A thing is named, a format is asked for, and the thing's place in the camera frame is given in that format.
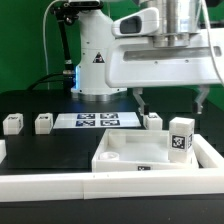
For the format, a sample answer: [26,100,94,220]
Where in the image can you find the white sheet with tags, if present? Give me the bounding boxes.
[54,112,140,129]

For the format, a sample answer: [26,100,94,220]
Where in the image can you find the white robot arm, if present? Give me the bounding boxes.
[68,0,224,114]

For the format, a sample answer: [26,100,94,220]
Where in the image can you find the white right fence bar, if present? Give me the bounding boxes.
[193,134,224,169]

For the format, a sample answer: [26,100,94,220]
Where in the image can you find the black cables on table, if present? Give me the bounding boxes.
[26,73,75,92]

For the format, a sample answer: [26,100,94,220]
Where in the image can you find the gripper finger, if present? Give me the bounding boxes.
[133,88,149,115]
[193,85,210,114]

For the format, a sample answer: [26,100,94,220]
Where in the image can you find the white cable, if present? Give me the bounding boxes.
[41,0,63,90]

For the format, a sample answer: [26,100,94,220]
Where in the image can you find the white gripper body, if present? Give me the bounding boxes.
[105,33,220,88]

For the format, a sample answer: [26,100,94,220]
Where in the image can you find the white square tabletop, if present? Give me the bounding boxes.
[92,129,199,172]

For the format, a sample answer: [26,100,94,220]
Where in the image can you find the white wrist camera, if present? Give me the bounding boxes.
[111,7,159,38]

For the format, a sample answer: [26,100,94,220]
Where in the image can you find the white fence bar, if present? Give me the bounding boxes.
[193,134,224,169]
[0,168,224,203]

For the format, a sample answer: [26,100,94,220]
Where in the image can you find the white left fence block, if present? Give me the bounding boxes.
[0,140,7,164]

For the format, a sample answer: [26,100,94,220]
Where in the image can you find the white front fence bar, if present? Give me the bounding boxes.
[0,168,224,203]

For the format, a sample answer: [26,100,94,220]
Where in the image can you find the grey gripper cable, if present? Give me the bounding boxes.
[201,0,224,86]

